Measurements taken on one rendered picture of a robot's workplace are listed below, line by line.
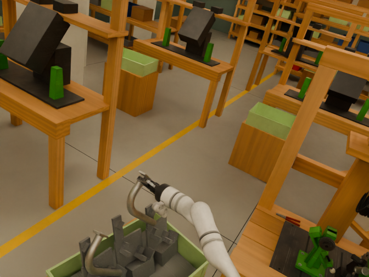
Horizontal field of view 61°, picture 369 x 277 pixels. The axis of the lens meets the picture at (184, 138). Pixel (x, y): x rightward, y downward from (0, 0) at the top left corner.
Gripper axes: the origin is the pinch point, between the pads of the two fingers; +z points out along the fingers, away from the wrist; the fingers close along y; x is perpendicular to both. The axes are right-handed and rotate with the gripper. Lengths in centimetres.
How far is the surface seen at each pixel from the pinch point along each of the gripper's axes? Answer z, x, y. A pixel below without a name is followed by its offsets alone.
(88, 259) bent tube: 2.2, 35.5, -3.4
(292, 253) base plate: -40, -21, -92
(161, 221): 7.9, 7.2, -37.6
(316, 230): -49, -34, -74
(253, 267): -31, -2, -73
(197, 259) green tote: -11, 11, -56
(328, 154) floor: 47, -237, -367
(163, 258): 1, 20, -47
